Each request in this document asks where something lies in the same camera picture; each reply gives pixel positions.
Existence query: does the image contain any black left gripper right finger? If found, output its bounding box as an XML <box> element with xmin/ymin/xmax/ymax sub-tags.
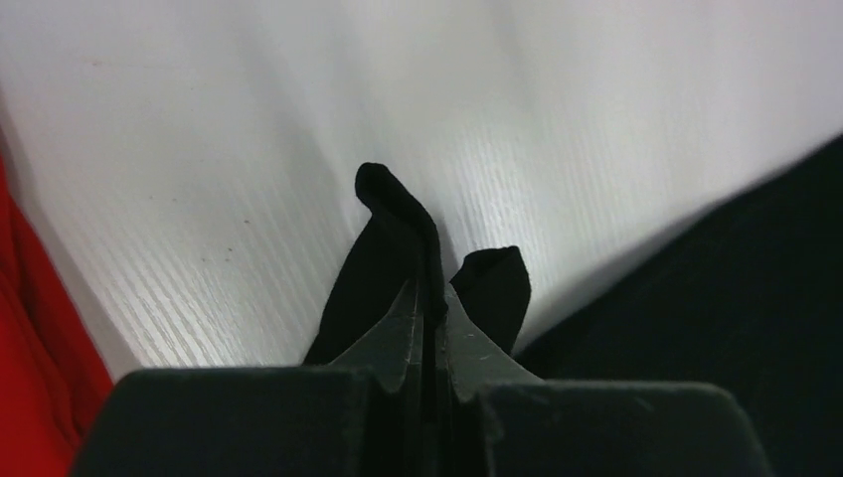
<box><xmin>435</xmin><ymin>287</ymin><xmax>772</xmax><ymax>476</ymax></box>

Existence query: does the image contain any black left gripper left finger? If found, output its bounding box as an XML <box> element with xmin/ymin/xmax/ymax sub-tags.
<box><xmin>71</xmin><ymin>281</ymin><xmax>422</xmax><ymax>476</ymax></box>

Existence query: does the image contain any black t shirt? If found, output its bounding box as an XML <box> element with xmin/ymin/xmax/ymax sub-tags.
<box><xmin>304</xmin><ymin>138</ymin><xmax>842</xmax><ymax>476</ymax></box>

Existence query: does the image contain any red folded t shirt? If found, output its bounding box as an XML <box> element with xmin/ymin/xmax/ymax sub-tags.
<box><xmin>1</xmin><ymin>180</ymin><xmax>113</xmax><ymax>476</ymax></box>

